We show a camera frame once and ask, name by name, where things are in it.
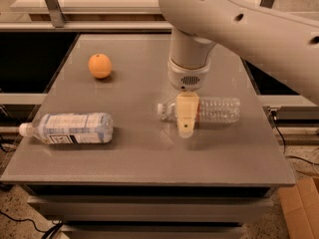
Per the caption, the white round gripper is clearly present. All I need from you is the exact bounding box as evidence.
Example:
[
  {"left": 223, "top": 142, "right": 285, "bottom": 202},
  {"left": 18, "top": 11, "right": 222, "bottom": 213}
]
[{"left": 167, "top": 59, "right": 210, "bottom": 138}]

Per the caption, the clear bottle with red label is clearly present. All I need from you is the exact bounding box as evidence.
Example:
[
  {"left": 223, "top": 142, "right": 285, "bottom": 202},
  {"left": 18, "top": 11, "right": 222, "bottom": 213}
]
[{"left": 158, "top": 97, "right": 240, "bottom": 123}]

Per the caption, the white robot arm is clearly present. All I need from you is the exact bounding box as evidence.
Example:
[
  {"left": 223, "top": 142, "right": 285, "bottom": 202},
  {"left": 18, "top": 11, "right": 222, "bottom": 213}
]
[{"left": 159, "top": 0, "right": 319, "bottom": 138}]

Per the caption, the clear bottle with blue-white label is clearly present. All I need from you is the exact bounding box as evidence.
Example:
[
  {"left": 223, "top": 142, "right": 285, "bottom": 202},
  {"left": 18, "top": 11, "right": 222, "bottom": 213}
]
[{"left": 19, "top": 113, "right": 114, "bottom": 144}]

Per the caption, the orange fruit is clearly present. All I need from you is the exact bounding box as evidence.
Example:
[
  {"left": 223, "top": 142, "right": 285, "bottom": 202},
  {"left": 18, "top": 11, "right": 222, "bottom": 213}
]
[{"left": 88, "top": 54, "right": 112, "bottom": 79}]

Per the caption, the grey drawer cabinet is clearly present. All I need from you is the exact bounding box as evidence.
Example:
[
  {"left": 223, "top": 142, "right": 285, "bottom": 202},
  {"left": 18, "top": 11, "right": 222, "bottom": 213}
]
[{"left": 28, "top": 184, "right": 272, "bottom": 239}]

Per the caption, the cardboard box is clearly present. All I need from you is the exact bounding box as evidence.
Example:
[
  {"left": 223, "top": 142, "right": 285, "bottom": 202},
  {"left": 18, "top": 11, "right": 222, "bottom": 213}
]
[{"left": 278, "top": 177, "right": 319, "bottom": 239}]

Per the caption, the black cable on right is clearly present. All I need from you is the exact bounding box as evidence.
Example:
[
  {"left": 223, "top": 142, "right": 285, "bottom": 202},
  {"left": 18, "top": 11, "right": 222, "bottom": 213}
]
[{"left": 270, "top": 110, "right": 319, "bottom": 167}]

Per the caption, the metal railing frame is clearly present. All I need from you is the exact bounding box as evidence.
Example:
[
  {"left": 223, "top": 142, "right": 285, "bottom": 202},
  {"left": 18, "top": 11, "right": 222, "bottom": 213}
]
[{"left": 0, "top": 0, "right": 319, "bottom": 32}]

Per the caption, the black cable on floor left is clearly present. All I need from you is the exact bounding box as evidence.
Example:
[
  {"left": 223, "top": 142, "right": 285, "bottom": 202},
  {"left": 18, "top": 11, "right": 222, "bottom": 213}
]
[{"left": 0, "top": 210, "right": 64, "bottom": 239}]

